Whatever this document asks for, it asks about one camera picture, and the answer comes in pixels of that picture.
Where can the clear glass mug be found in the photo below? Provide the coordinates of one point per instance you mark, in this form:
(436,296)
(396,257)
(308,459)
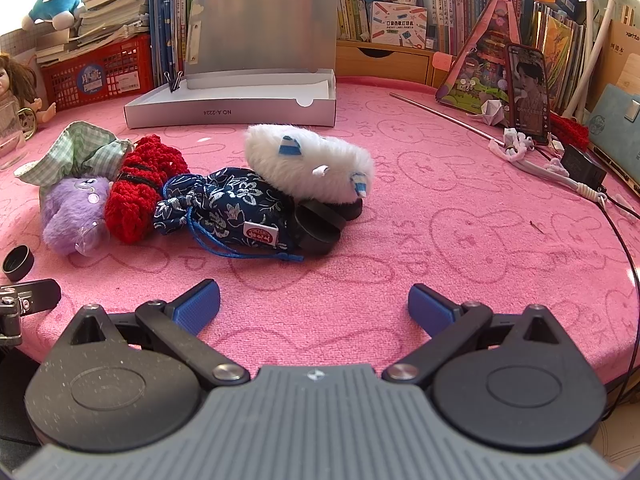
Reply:
(10,135)

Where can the teal notebook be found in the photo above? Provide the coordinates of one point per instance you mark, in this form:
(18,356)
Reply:
(612,120)

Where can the red plastic basket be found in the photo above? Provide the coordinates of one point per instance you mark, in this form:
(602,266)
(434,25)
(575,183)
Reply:
(100,75)

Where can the pink triangular toy box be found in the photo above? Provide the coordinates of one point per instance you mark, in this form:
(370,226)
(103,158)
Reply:
(480,60)

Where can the blue plush toy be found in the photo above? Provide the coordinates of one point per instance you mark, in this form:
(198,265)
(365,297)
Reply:
(55,2)

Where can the thin metal rod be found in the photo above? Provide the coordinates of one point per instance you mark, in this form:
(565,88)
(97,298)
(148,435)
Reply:
(440,112)

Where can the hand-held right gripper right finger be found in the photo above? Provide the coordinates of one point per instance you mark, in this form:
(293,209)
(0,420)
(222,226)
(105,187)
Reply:
(430,307)

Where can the red knitted cloth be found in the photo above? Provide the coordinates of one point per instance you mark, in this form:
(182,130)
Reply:
(570,130)

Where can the black power adapter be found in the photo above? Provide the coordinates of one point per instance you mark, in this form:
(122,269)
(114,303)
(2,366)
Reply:
(582,167)

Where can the stack of worn books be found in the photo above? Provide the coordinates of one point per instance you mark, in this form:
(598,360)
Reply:
(110,15)

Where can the red knitted pouch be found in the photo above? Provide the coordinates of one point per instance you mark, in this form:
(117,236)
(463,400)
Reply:
(137,185)

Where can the purple plush toy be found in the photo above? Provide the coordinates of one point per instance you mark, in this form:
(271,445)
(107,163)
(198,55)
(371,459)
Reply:
(70,215)

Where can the white plastic pipes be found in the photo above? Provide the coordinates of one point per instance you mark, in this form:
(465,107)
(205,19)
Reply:
(595,45)

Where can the green checked cloth pouch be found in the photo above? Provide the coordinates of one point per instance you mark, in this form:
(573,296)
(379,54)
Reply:
(75,152)

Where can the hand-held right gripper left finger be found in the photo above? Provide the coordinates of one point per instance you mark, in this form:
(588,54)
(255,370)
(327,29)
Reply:
(197,307)

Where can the white printed carton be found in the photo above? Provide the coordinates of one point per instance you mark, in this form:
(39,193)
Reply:
(397,25)

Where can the pink bunny print tablecloth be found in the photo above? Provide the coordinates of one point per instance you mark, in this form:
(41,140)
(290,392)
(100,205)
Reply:
(450,210)

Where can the wooden drawer organiser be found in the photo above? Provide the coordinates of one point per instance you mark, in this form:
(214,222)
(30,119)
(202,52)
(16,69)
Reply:
(380,62)

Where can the black round lid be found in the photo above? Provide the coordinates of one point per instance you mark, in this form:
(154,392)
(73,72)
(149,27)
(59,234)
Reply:
(19,262)

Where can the black binder clip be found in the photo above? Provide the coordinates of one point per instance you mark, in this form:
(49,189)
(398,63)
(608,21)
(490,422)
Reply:
(175,81)

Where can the grey cardboard file box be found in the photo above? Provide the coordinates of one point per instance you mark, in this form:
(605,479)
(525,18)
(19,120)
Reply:
(260,35)

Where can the row of blue workbooks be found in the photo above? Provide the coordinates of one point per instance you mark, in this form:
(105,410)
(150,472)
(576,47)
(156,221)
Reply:
(167,25)

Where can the smartphone with lit screen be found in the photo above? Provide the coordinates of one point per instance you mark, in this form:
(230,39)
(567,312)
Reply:
(527,95)

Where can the white folded paper figure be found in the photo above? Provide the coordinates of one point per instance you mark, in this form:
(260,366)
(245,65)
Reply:
(494,112)

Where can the grey grid board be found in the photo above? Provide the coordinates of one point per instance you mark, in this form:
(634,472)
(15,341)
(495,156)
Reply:
(30,40)

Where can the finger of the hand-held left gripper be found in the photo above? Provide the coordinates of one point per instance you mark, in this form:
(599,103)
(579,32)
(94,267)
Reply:
(40,295)

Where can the white plush toy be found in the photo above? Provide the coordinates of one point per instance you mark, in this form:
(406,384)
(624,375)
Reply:
(310,160)

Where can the brown haired doll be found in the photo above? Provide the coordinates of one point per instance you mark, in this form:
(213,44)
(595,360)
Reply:
(17,80)

